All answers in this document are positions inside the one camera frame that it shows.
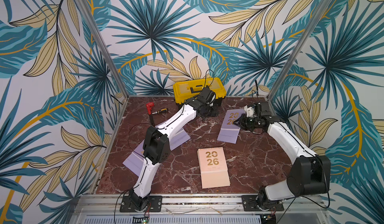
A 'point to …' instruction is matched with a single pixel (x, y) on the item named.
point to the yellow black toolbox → (183, 91)
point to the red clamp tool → (149, 105)
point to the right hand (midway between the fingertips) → (235, 122)
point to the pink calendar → (214, 173)
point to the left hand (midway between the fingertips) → (218, 114)
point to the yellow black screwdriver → (162, 110)
